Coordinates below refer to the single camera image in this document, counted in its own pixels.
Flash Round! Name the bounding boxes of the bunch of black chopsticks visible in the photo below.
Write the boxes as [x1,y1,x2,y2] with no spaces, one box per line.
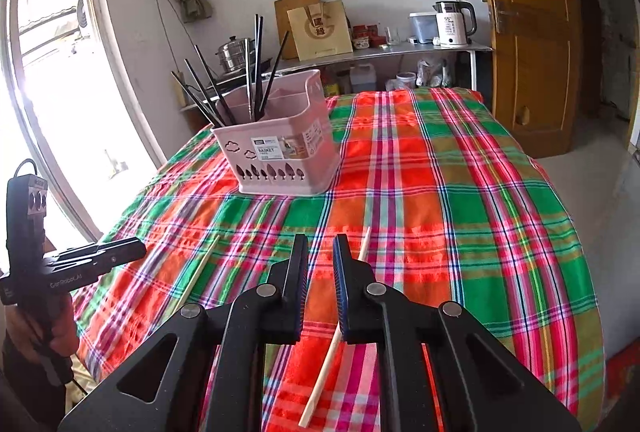
[170,14,291,129]

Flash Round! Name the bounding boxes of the tan paper bag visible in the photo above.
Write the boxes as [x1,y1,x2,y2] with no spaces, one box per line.
[286,0,354,62]

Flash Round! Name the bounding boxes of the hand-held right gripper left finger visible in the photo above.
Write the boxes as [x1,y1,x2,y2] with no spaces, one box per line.
[57,233,311,432]

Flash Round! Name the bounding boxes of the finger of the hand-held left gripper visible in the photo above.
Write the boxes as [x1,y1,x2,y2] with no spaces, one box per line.
[74,237,149,271]

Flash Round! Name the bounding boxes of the red jars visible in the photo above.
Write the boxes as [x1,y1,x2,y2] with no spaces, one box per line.
[352,24,386,50]

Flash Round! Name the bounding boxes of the wooden cutting board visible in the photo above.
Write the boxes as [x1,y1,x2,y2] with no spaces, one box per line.
[274,0,324,60]

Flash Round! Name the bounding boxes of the person's left forearm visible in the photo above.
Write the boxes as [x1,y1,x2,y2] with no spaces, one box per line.
[0,337,70,432]

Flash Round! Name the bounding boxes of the clear plastic storage box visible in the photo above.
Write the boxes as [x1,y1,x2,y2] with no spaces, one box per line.
[408,12,441,45]

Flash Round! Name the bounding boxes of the wooden door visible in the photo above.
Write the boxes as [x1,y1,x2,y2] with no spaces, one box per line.
[462,0,584,159]

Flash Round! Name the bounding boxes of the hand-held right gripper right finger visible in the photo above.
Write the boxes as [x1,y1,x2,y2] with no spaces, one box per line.
[332,233,584,432]

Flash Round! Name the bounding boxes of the steel kitchen table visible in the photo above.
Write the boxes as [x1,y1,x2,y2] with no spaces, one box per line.
[272,40,494,93]

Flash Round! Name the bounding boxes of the black induction cooker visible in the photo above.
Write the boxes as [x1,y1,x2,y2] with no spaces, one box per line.
[210,66,273,82]

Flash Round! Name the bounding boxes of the white electric kettle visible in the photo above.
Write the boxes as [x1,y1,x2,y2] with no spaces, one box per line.
[432,0,477,49]

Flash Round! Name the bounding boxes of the dark liquid plastic jug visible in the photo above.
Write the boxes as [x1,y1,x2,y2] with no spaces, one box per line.
[348,64,378,94]

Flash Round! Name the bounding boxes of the white window frame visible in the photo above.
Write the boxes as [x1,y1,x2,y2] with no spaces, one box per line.
[0,0,167,259]

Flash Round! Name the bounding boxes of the light wooden chopstick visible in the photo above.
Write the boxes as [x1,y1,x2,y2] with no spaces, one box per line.
[175,235,222,313]
[298,226,372,428]

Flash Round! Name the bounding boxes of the plaid blanket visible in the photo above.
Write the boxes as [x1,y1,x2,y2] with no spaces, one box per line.
[72,86,607,432]

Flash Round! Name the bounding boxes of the pink divided plastic basket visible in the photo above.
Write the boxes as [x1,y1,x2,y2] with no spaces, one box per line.
[210,70,342,197]

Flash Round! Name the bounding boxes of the crumpled plastic bags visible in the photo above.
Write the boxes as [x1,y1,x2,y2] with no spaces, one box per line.
[416,56,454,89]

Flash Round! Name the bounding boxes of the steel steamer pot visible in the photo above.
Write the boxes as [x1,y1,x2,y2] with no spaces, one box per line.
[215,36,259,74]

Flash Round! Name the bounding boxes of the person's left hand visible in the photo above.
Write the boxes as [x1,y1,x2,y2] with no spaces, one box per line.
[6,293,80,358]

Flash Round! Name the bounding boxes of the silver metal chopstick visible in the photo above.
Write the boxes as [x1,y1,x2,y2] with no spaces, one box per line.
[244,38,255,123]

